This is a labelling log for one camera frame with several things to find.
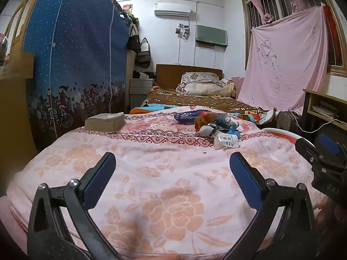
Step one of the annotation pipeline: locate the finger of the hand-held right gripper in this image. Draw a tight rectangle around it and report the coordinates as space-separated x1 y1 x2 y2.
295 138 326 166
317 132 347 166

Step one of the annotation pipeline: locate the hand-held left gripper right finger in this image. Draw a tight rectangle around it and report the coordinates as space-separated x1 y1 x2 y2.
229 152 318 260

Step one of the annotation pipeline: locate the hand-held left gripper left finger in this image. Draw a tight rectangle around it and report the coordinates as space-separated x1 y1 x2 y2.
27 152 122 260

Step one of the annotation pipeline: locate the red basin with white rim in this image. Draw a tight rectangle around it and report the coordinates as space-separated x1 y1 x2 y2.
262 127 316 155

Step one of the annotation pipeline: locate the white printed packet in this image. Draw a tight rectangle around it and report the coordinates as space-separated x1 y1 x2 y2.
214 134 241 150

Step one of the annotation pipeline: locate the small blue wrapper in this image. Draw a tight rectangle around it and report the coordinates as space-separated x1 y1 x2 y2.
227 126 241 140

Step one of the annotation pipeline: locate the teal and white wrapper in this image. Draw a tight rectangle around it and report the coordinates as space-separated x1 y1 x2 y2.
216 116 239 128

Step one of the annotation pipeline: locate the grey wrapper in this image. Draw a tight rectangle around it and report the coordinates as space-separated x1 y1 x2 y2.
199 125 218 138

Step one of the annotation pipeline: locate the orange wrapper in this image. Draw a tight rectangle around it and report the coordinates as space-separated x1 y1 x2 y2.
195 113 218 131

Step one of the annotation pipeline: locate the blue plastic packet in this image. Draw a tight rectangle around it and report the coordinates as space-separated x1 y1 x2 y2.
174 110 209 125

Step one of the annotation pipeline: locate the person's right hand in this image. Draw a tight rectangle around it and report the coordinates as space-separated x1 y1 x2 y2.
314 196 347 246

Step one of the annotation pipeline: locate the stack of papers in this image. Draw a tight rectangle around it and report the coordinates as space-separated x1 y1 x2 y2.
311 101 340 119

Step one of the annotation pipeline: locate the black quilted suitcase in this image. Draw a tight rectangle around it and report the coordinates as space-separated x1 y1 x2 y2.
276 110 299 134

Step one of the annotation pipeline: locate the wooden side shelf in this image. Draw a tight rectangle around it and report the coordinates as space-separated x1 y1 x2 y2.
302 88 347 142

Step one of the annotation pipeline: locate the thick old book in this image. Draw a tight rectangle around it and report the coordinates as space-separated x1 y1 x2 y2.
85 113 126 134

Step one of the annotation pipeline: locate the pink hanging sheet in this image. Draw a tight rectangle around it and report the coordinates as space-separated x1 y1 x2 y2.
237 5 331 112

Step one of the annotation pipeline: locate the white nightstand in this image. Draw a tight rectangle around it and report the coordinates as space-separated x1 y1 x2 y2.
129 78 155 111

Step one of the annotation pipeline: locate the cream folded quilt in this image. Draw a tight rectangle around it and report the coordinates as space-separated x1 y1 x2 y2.
176 79 237 97

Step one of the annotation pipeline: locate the beige tall cabinet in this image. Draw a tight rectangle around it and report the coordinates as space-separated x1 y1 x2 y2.
126 50 136 109

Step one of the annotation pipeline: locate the red hanging cloth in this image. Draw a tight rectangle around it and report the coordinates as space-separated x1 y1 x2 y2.
323 5 340 66

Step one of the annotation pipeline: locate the floral pillow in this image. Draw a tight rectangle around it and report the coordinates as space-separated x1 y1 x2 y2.
180 72 221 86

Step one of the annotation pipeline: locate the wooden shelf unit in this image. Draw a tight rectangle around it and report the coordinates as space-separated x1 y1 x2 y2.
0 0 44 193

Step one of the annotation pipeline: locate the blue printed wardrobe cover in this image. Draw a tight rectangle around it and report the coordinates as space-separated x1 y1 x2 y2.
23 0 130 150

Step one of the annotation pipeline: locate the grey tote bag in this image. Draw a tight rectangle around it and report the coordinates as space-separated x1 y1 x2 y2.
135 37 151 69

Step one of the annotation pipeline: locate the black handbag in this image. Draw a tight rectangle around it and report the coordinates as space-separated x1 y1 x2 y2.
127 24 142 54

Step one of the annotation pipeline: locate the dark cloth pile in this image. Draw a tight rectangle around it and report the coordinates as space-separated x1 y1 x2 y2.
119 8 140 28

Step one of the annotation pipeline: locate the white air conditioner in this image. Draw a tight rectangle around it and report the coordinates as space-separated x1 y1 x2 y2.
154 2 191 17

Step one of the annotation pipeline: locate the white cable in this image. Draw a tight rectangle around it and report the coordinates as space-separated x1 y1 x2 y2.
288 108 347 134

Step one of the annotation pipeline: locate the covered wall television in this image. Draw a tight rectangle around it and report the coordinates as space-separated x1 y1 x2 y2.
195 24 228 49

